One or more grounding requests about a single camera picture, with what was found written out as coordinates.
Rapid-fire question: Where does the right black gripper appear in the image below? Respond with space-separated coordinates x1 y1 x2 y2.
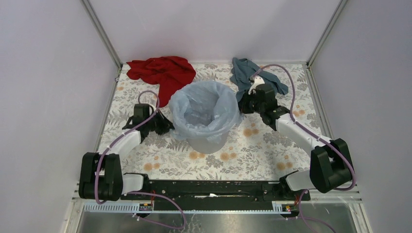
236 89 265 115

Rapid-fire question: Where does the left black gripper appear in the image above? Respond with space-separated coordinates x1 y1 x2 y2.
145 108 177 135

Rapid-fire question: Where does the light blue plastic trash bag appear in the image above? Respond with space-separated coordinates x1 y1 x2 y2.
169 81 243 143

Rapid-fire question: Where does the grey plastic trash bin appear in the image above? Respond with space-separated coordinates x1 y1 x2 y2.
187 131 229 154

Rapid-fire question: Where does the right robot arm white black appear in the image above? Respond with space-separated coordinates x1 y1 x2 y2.
239 84 356 200

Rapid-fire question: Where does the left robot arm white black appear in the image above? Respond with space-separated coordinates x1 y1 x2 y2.
78 103 174 203

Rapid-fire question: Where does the blue-grey crumpled cloth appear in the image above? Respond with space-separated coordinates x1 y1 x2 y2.
230 57 289 102

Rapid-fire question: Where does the floral patterned table mat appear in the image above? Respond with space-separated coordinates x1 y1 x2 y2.
98 65 309 181

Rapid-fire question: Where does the red crumpled cloth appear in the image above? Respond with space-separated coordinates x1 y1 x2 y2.
127 56 196 108

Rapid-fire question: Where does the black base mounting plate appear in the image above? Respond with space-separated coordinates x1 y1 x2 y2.
121 180 302 211

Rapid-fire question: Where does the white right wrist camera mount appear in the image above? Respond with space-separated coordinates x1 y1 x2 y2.
248 75 265 95

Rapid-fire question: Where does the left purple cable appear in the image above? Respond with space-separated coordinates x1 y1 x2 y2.
94 90 188 231

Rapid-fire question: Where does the purple cable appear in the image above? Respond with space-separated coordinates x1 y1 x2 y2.
251 64 357 192
94 90 188 231

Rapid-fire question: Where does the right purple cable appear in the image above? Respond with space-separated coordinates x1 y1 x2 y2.
251 64 357 192

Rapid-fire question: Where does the white slotted cable duct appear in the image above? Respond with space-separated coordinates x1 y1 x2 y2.
83 202 292 215

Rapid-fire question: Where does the aluminium frame post right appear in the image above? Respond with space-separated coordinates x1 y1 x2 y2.
307 0 348 67

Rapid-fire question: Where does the aluminium frame post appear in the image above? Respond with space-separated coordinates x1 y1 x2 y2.
80 0 122 69
307 0 348 67

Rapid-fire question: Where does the aluminium frame post left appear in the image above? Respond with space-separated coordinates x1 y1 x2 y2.
80 0 122 69

